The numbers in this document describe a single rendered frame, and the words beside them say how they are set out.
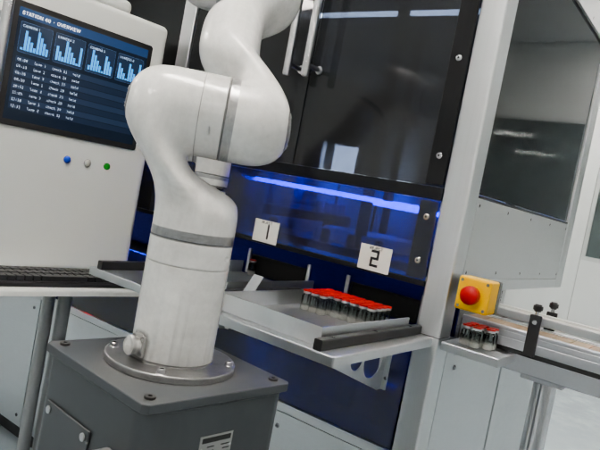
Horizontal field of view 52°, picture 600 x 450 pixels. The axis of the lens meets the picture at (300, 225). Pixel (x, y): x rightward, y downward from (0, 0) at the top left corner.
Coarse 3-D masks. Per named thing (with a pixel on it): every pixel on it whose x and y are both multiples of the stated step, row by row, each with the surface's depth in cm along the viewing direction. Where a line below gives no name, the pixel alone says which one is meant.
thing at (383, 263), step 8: (368, 248) 147; (376, 248) 145; (384, 248) 144; (360, 256) 148; (368, 256) 146; (376, 256) 145; (384, 256) 144; (360, 264) 148; (368, 264) 146; (376, 264) 145; (384, 264) 144; (384, 272) 144
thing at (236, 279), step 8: (232, 264) 176; (240, 264) 179; (232, 272) 174; (240, 272) 177; (232, 280) 160; (240, 280) 163; (248, 280) 165; (264, 280) 171; (296, 280) 159; (304, 280) 162; (312, 280) 165
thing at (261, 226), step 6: (258, 222) 167; (264, 222) 166; (270, 222) 165; (276, 222) 164; (258, 228) 167; (264, 228) 166; (270, 228) 165; (276, 228) 163; (258, 234) 167; (264, 234) 166; (270, 234) 164; (276, 234) 163; (258, 240) 167; (264, 240) 165; (270, 240) 164; (276, 240) 163
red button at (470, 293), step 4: (464, 288) 129; (468, 288) 128; (472, 288) 128; (476, 288) 129; (460, 292) 130; (464, 292) 129; (468, 292) 128; (472, 292) 128; (476, 292) 128; (460, 296) 129; (464, 296) 128; (468, 296) 128; (472, 296) 128; (476, 296) 127; (464, 300) 128; (468, 300) 128; (472, 300) 128; (476, 300) 128; (468, 304) 129
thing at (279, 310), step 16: (224, 304) 123; (240, 304) 120; (256, 304) 118; (272, 304) 138; (288, 304) 142; (256, 320) 118; (272, 320) 115; (288, 320) 113; (304, 320) 128; (320, 320) 131; (336, 320) 134; (384, 320) 127; (400, 320) 132; (304, 336) 111; (320, 336) 109
